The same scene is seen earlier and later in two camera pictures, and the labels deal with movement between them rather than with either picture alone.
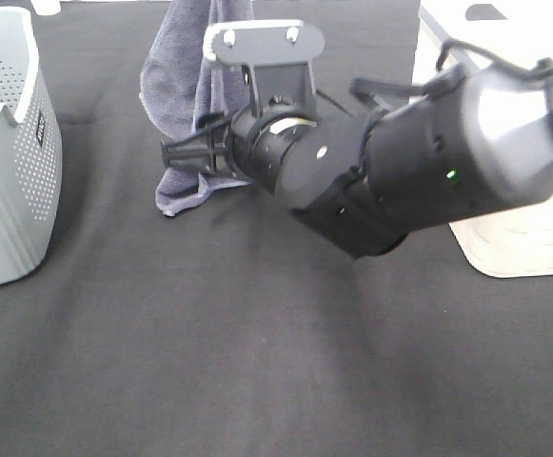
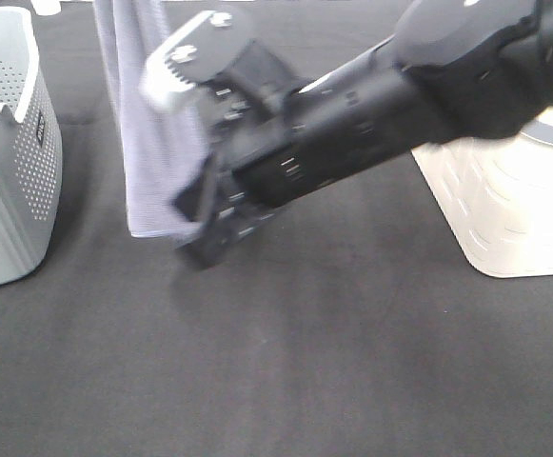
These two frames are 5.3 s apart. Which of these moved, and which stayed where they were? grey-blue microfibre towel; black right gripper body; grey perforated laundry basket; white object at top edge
Moved: black right gripper body; grey-blue microfibre towel
Stayed: grey perforated laundry basket; white object at top edge
